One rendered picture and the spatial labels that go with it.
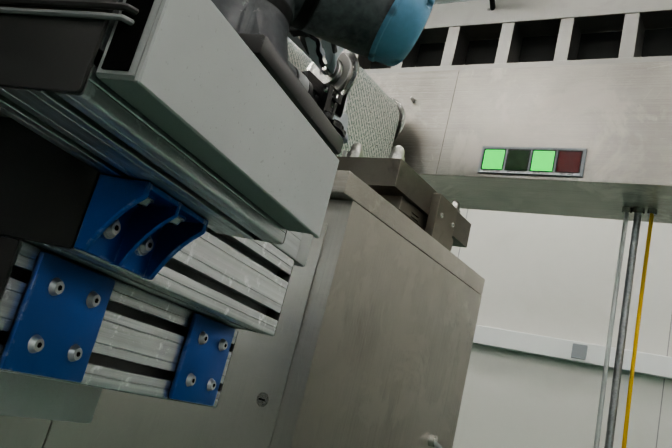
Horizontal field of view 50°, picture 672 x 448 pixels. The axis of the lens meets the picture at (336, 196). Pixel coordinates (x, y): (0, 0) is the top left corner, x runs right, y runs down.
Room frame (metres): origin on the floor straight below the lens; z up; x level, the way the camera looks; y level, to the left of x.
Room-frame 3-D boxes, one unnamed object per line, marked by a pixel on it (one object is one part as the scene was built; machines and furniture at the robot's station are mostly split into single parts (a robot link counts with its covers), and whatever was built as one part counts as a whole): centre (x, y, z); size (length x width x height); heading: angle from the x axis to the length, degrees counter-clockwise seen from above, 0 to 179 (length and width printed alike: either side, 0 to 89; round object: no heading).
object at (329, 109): (1.41, 0.10, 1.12); 0.12 x 0.08 x 0.09; 145
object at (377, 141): (1.61, -0.04, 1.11); 0.23 x 0.01 x 0.18; 145
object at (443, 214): (1.53, -0.24, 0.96); 0.10 x 0.03 x 0.11; 145
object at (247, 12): (0.70, 0.15, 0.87); 0.15 x 0.15 x 0.10
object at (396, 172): (1.57, -0.16, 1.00); 0.40 x 0.16 x 0.06; 145
